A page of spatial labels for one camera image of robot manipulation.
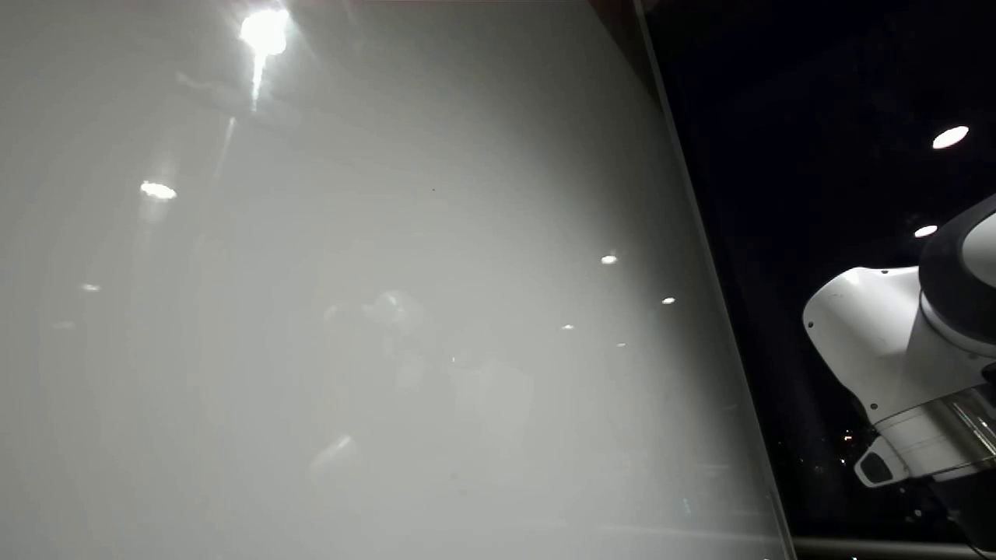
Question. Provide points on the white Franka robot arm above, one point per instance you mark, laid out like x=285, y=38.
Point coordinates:
x=891, y=344

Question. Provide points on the round ceiling light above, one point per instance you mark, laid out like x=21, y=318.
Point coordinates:
x=925, y=231
x=951, y=139

